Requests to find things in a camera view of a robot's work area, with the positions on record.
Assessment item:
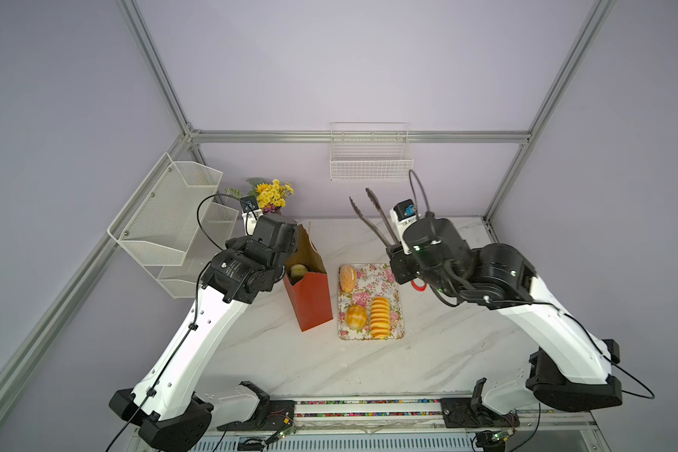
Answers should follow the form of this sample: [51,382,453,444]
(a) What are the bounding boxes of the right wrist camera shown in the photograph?
[390,199,417,239]

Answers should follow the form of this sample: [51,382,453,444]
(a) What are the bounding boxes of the white mesh two-tier shelf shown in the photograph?
[107,154,239,299]

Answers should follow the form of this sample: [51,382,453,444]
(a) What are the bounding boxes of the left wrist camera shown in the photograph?
[239,196,263,235]

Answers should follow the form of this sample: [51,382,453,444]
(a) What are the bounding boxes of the round golden bun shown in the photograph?
[345,304,368,331]

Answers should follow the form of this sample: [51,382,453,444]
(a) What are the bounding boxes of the red brown paper bag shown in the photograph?
[284,225,333,331]

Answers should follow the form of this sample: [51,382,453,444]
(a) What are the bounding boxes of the aluminium frame structure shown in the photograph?
[0,1,615,427]

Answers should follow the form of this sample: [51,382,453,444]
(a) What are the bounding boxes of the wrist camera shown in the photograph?
[239,196,263,235]
[390,199,417,239]

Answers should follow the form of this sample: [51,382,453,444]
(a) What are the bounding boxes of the red handled metal tongs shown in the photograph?
[348,187,429,293]

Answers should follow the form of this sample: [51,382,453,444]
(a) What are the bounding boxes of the floral rectangular tray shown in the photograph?
[337,263,405,341]

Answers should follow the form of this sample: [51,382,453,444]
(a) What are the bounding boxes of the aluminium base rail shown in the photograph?
[125,392,611,452]

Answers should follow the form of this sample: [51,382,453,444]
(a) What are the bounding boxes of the white wire wall basket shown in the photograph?
[330,122,414,183]

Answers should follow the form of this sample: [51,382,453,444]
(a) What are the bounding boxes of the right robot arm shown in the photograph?
[386,213,623,417]

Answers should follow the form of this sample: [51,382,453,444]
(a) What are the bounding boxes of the orange ridged bread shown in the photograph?
[289,264,309,284]

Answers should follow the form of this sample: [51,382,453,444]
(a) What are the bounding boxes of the round sesame bun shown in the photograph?
[339,265,358,294]

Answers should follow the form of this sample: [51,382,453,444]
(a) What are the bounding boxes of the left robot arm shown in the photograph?
[109,214,299,451]

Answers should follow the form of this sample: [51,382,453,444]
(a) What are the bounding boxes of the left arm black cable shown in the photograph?
[104,193,261,452]

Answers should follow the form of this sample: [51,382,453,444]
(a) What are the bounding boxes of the yellow flower bouquet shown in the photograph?
[224,178,295,213]

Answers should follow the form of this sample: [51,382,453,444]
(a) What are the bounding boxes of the long ridged yellow bread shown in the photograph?
[369,297,391,339]

